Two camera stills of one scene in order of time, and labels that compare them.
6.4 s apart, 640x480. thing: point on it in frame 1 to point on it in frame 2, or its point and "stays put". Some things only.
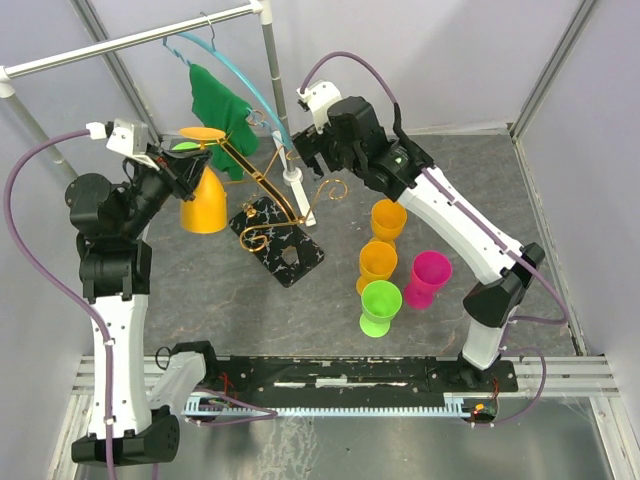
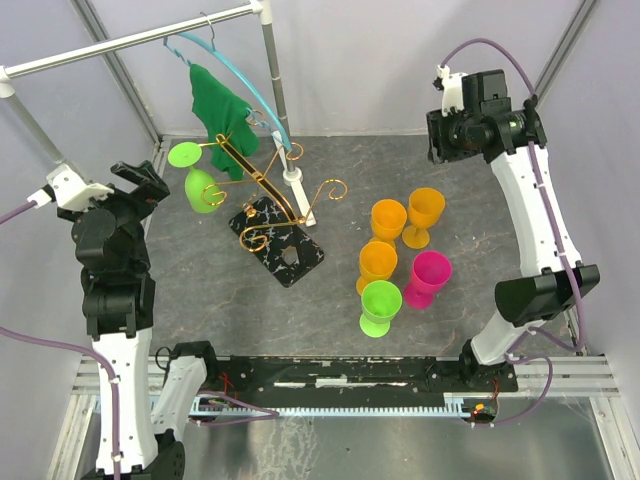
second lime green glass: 381,300 stays put
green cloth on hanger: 224,117 stays put
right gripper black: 310,143 to 438,150
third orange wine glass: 378,261 stays put
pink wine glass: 430,269 stays put
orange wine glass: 206,213 to 425,207
